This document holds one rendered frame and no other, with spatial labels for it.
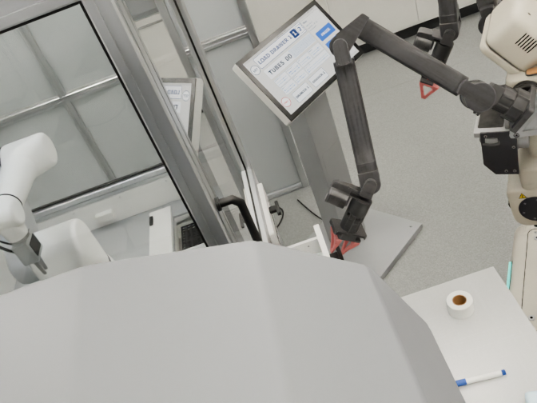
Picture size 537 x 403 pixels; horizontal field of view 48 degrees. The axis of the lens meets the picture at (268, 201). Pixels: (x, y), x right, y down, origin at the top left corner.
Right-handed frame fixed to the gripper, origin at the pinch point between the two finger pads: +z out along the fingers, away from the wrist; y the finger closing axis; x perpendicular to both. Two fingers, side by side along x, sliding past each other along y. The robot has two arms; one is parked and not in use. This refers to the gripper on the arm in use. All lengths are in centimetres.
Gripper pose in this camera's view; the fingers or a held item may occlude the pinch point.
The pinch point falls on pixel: (337, 250)
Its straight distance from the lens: 184.3
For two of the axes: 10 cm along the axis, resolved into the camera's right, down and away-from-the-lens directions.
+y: -9.4, -1.8, -3.0
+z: -3.1, 8.0, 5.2
